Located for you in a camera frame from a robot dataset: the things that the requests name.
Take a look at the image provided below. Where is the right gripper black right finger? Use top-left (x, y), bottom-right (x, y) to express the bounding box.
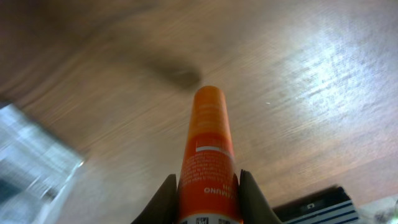
top-left (238, 169), bottom-right (282, 224)

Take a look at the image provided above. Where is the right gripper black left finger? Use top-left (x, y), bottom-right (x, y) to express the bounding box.
top-left (131, 174), bottom-right (177, 224)

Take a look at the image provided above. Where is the orange tube white cap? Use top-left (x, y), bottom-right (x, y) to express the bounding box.
top-left (175, 86), bottom-right (243, 224)

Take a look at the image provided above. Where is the clear plastic container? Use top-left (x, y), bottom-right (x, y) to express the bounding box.
top-left (1, 101), bottom-right (84, 224)

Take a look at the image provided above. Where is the striped dark box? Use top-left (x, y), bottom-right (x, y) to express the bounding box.
top-left (273, 185), bottom-right (359, 224)

